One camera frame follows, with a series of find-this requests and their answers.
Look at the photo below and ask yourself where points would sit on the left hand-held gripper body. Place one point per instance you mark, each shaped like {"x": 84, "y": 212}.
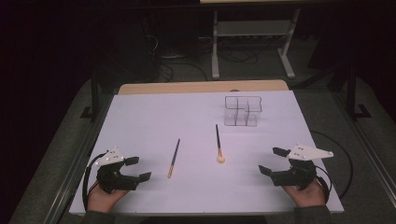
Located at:
{"x": 112, "y": 180}

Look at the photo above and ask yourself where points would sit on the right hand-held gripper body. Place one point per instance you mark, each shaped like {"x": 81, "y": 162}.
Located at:
{"x": 299, "y": 175}

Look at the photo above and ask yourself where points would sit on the clear acrylic organizer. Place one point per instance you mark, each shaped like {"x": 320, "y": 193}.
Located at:
{"x": 243, "y": 118}

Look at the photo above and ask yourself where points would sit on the black brush with round head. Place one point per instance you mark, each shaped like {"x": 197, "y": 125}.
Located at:
{"x": 218, "y": 143}

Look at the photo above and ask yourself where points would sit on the person's right hand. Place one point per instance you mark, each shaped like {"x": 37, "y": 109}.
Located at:
{"x": 309, "y": 196}

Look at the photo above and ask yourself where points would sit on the person's left hand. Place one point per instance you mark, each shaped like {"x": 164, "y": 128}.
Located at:
{"x": 101, "y": 200}

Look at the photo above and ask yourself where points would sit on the white table cover sheet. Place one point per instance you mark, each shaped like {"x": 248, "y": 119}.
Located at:
{"x": 174, "y": 115}

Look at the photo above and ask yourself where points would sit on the black metal stand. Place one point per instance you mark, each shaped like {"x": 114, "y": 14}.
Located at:
{"x": 95, "y": 93}
{"x": 351, "y": 90}

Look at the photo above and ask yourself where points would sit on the wooden table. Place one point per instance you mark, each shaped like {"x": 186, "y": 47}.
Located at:
{"x": 186, "y": 87}

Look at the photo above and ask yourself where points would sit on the metal rail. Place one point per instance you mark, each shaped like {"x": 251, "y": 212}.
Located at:
{"x": 70, "y": 174}
{"x": 370, "y": 146}

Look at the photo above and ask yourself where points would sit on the white metal desk frame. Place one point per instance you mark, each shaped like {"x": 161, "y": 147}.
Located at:
{"x": 214, "y": 43}

